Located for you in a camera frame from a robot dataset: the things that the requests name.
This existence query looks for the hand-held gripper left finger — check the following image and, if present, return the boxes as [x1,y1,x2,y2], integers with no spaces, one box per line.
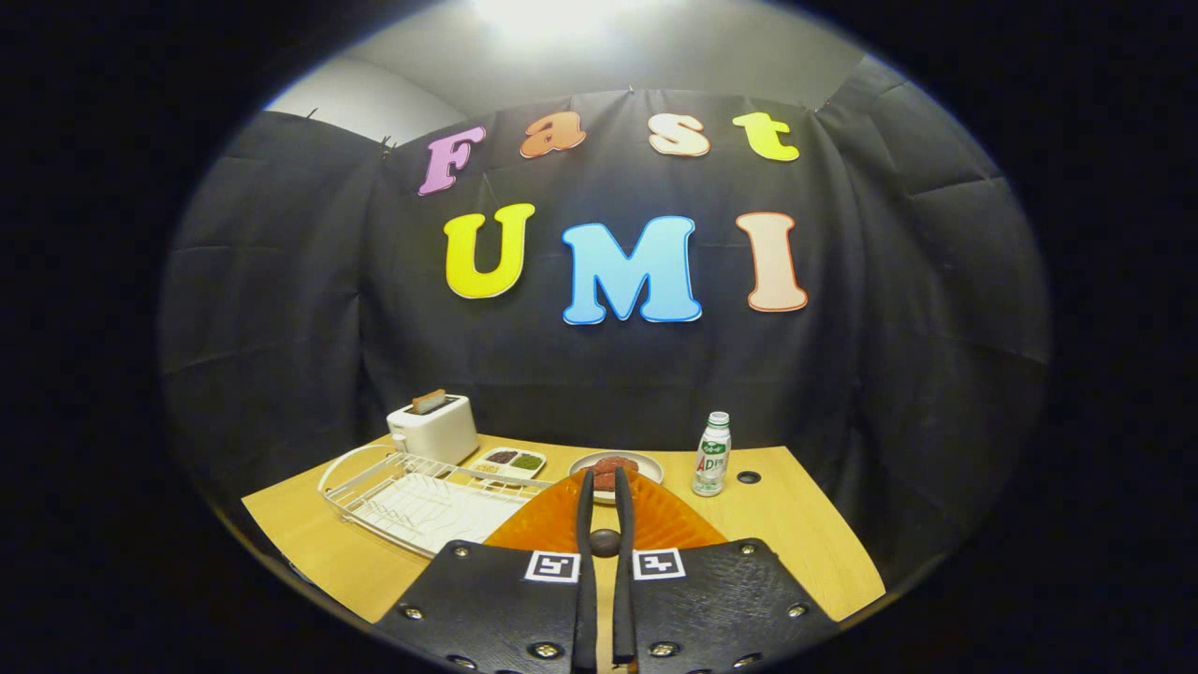
[373,467,600,674]

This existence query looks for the black backdrop cloth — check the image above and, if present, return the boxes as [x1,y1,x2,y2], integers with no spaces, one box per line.
[159,56,1054,581]

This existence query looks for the white green drink bottle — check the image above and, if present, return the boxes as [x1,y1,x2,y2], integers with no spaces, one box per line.
[692,411,732,498]

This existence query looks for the white wire dish rack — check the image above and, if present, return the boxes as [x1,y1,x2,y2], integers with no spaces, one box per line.
[318,444,553,559]

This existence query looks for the beige plate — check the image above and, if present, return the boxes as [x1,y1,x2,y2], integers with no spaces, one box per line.
[568,450,665,505]

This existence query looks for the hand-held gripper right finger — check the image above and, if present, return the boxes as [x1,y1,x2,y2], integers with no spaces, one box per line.
[613,466,840,674]

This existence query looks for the white toaster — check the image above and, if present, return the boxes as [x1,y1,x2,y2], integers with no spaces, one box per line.
[387,394,480,466]

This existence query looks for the white divided condiment dish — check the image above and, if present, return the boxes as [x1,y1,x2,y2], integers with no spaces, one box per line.
[465,447,548,482]

